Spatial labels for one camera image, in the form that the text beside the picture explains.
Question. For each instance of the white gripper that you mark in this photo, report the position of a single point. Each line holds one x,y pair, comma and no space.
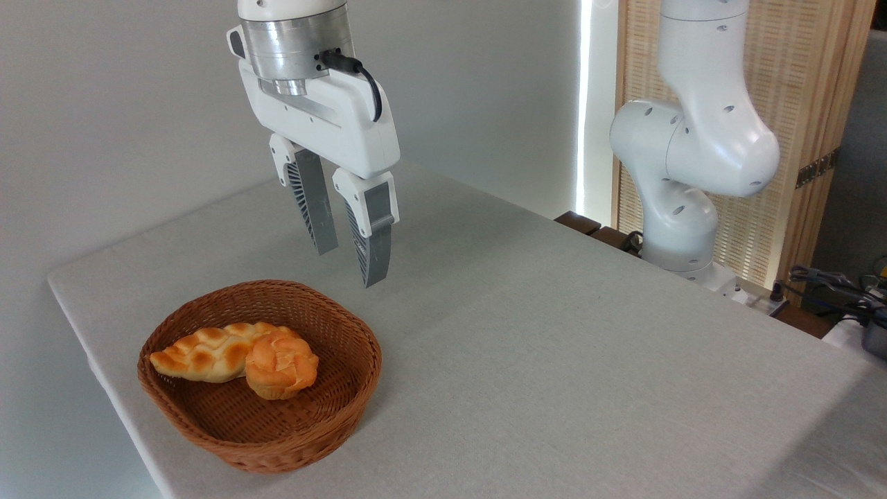
346,132

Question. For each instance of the round bread bun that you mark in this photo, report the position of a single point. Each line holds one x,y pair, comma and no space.
280,366

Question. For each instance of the long braided bread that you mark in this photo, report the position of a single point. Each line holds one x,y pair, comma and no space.
208,355

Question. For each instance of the brown wicker basket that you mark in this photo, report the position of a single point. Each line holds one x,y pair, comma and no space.
277,436

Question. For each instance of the dark brown wooden furniture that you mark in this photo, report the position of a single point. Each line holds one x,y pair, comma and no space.
578,222

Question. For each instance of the metal screen hinge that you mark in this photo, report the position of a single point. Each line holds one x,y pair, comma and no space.
816,169

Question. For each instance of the wooden lattice folding screen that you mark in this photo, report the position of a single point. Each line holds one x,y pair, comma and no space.
804,76

